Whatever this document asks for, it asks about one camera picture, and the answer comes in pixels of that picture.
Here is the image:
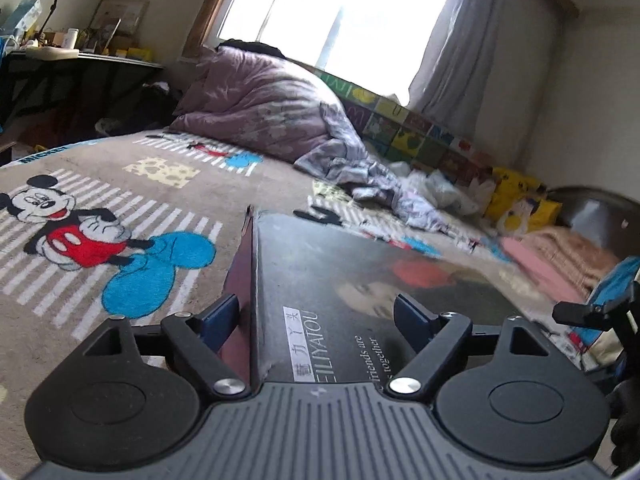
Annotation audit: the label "white tray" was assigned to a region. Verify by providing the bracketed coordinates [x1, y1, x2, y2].
[24, 45, 82, 62]

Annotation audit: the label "yellow plush toy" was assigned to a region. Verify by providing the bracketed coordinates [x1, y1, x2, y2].
[490, 167, 549, 207]

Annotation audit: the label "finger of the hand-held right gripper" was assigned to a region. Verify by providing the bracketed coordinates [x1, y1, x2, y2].
[551, 300, 627, 330]

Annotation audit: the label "beige folded blanket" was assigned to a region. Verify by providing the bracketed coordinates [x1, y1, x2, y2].
[519, 224, 624, 297]

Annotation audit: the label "white clothes pile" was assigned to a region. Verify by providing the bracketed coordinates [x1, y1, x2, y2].
[409, 166, 489, 217]

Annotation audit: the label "black gooseneck stand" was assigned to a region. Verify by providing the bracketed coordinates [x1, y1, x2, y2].
[36, 0, 69, 42]

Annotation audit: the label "blue and cream pillow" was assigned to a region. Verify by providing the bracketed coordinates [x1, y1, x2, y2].
[564, 255, 640, 372]

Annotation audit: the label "yellow boxes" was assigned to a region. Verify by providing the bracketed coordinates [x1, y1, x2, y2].
[114, 45, 152, 62]

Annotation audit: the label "picture frame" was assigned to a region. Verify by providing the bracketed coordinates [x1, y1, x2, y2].
[89, 0, 152, 52]

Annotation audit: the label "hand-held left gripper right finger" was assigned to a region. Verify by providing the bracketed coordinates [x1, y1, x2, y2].
[387, 294, 553, 402]

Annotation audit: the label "person's right hand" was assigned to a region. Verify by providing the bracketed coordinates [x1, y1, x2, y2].
[611, 379, 640, 477]

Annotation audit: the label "teal tissue box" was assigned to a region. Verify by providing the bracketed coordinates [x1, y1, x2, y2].
[9, 0, 44, 32]

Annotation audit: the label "black desk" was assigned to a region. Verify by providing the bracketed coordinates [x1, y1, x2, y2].
[0, 46, 167, 132]

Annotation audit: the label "window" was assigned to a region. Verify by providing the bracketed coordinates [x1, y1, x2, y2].
[184, 0, 464, 107]

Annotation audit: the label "alphabet foam mat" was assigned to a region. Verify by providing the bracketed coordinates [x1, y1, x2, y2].
[319, 72, 502, 187]

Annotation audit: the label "light curtain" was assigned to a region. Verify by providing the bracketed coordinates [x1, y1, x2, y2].
[406, 0, 582, 134]

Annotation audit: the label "purple quilt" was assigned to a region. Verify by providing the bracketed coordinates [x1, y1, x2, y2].
[170, 44, 452, 234]

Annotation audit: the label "yellow printed cushion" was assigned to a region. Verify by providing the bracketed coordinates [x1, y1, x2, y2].
[481, 194, 564, 236]

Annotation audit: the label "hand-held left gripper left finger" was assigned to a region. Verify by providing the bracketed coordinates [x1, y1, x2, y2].
[82, 294, 252, 402]

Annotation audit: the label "dark wooden headboard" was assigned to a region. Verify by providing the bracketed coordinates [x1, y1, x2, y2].
[546, 186, 640, 262]

